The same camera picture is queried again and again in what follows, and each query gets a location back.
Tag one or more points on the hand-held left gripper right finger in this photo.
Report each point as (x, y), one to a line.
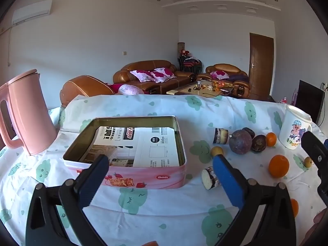
(228, 179)

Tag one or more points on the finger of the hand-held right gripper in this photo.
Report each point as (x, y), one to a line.
(312, 146)
(326, 147)

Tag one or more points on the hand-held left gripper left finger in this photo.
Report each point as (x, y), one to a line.
(94, 179)

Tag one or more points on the small yellow-brown fruit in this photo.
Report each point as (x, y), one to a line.
(217, 150)
(308, 162)

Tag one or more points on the orange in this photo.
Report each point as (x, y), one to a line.
(294, 207)
(278, 166)
(271, 139)

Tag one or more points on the large purple passion fruit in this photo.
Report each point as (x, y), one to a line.
(240, 143)

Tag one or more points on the dark brown passion fruit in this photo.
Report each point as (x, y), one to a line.
(258, 143)
(249, 132)

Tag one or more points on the pink tin box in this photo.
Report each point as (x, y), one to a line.
(153, 176)

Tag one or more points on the person's right hand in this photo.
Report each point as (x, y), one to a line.
(314, 235)

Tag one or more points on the small round layered cake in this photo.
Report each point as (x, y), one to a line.
(208, 178)
(220, 135)

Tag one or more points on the white cartoon mug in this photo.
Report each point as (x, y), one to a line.
(288, 128)

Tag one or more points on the black television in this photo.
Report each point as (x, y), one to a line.
(307, 100)

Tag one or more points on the pink bag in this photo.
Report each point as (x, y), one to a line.
(294, 98)

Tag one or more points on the printed paper sheet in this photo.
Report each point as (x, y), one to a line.
(153, 153)

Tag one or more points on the white cloud-print tablecloth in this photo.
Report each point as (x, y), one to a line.
(166, 210)

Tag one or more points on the brown leather sofa with piping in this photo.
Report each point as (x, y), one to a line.
(84, 87)

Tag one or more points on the pink electric kettle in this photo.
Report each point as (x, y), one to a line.
(28, 112)

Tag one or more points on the pile of small snack items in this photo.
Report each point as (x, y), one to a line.
(217, 84)

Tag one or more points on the pale pink cushion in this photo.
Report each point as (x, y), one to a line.
(130, 89)

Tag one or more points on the brown wooden door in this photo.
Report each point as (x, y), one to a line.
(261, 64)

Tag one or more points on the dark purple blanket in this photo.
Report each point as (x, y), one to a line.
(238, 78)

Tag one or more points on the wooden coffee table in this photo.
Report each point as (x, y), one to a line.
(179, 90)

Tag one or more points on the pink floral cushion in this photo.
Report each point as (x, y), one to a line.
(142, 76)
(162, 74)
(219, 75)

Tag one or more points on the brown leather armchair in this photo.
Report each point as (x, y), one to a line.
(225, 68)

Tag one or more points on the stack of dark chairs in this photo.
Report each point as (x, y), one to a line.
(189, 64)

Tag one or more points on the long brown leather sofa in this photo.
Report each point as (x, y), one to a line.
(143, 65)

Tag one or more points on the tall woven cylinder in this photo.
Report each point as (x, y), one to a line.
(180, 47)

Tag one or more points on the white air conditioner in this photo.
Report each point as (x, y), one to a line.
(30, 12)

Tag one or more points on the wall power outlet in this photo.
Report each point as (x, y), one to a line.
(325, 85)

